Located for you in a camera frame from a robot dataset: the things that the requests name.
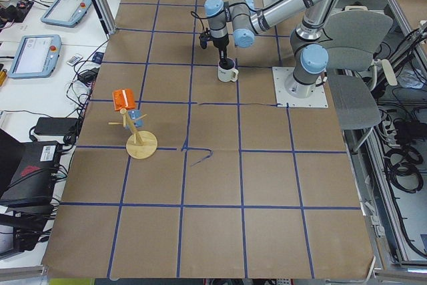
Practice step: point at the upper teach pendant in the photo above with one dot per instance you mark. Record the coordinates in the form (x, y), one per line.
(66, 13)

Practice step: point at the teach pendant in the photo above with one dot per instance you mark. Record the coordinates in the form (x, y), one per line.
(36, 57)
(66, 13)

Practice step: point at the lower teach pendant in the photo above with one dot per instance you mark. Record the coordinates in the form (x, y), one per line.
(36, 57)

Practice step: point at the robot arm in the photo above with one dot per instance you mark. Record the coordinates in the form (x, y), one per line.
(241, 21)

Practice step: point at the brown paper table cover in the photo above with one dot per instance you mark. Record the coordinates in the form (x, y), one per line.
(238, 187)

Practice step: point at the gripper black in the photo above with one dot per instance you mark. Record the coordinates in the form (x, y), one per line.
(220, 43)

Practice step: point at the orange mug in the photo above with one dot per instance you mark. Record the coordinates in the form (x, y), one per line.
(123, 99)

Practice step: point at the grey office chair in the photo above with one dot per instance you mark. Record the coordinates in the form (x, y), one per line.
(352, 70)

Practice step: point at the wooden mug tree stand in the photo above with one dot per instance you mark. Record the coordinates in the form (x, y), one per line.
(141, 144)

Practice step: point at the light blue mug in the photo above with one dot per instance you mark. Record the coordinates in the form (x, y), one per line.
(134, 115)

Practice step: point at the white remote control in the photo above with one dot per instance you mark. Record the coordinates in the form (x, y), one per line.
(76, 58)

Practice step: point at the white mug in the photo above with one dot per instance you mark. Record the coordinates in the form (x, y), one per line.
(227, 70)

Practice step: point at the black computer box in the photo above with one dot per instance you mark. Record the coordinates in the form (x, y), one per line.
(28, 174)

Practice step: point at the black power brick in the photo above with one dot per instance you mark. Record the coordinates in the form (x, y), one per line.
(55, 125)

